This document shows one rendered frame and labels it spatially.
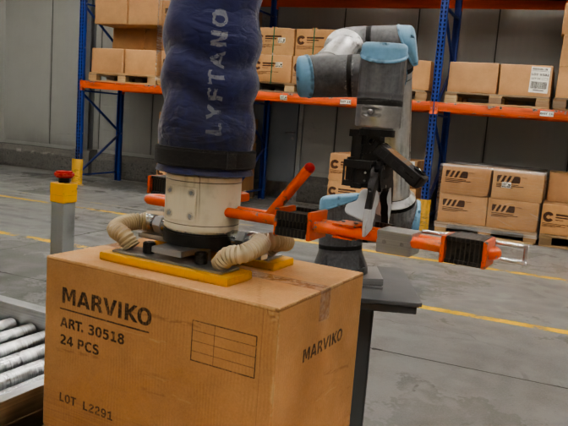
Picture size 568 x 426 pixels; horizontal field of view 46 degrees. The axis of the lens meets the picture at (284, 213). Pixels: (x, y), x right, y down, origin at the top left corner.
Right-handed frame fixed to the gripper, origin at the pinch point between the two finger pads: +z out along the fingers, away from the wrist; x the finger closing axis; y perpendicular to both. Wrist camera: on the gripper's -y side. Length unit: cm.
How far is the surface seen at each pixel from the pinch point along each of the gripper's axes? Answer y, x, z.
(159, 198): 52, 4, 0
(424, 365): 45, -225, 108
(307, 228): 12.9, 5.6, 0.8
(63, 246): 131, -44, 30
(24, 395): 74, 21, 47
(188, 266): 35.2, 14.4, 11.1
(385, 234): -3.4, 4.6, -0.3
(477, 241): -20.8, 5.3, -1.8
